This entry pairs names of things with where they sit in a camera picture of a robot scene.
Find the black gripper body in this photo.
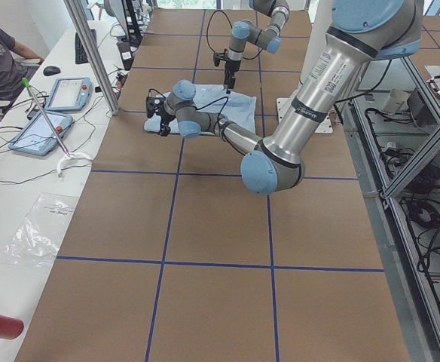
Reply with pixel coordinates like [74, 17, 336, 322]
[224, 58, 241, 87]
[156, 106, 175, 132]

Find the light blue button-up shirt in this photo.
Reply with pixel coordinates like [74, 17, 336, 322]
[143, 84, 258, 136]

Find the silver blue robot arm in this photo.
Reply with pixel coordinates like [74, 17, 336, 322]
[145, 1, 423, 195]
[214, 0, 290, 94]

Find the white curved hook piece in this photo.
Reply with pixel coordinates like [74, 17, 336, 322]
[56, 152, 93, 177]

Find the upper blue teach pendant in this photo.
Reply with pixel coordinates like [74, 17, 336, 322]
[44, 77, 92, 112]

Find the blue teach pendant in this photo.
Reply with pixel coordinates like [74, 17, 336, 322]
[44, 77, 92, 112]
[8, 111, 73, 156]

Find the black keyboard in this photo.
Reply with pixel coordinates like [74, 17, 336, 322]
[75, 29, 97, 65]

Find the black computer mouse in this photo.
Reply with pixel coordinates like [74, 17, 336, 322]
[43, 66, 61, 76]

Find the lower blue teach pendant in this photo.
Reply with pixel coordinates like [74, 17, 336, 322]
[8, 111, 73, 156]

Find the metal rod green tip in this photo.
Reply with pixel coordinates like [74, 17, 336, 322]
[21, 78, 72, 158]

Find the clear plastic bag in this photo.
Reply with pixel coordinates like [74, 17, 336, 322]
[0, 192, 78, 268]

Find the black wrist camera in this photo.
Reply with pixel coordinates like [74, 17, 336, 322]
[213, 49, 228, 67]
[145, 88, 167, 118]

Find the grey aluminium frame post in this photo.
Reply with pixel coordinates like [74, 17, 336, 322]
[63, 0, 119, 115]

